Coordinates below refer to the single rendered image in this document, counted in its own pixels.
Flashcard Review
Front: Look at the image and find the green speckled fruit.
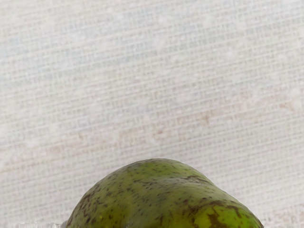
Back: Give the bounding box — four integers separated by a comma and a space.
65, 158, 266, 228

